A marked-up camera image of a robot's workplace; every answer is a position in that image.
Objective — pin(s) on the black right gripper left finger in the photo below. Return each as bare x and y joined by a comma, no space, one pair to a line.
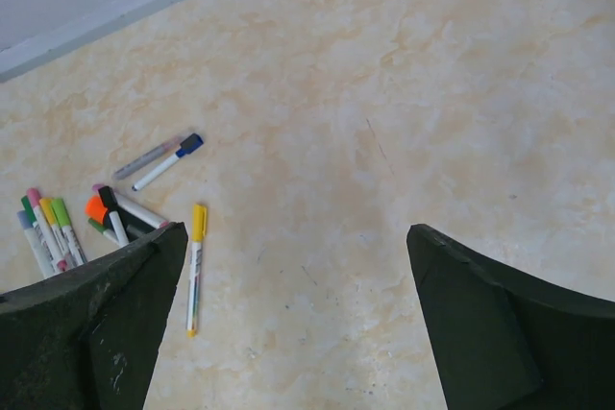
90,338

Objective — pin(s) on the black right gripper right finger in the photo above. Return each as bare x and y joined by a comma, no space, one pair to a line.
503,339

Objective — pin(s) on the grey blue capped marker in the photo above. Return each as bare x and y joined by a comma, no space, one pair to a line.
41,254

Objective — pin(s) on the yellow capped white marker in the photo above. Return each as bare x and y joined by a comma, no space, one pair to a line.
199,231

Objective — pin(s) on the grey purple pen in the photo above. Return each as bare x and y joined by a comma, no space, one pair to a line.
147,158

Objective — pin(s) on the dark green capped marker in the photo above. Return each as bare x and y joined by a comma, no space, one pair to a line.
108,233

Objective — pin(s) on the orange highlighter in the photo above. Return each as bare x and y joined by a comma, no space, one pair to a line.
96,210

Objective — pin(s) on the light green capped marker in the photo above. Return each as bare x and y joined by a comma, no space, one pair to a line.
65,223

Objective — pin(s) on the yellow capped marker in group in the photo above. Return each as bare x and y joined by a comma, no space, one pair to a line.
46,204

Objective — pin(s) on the pink tipped white marker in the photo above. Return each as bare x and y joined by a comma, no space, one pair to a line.
144,214

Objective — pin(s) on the black capped white marker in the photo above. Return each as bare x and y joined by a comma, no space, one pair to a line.
109,201

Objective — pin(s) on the pink capped marker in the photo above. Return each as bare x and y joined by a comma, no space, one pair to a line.
57,256

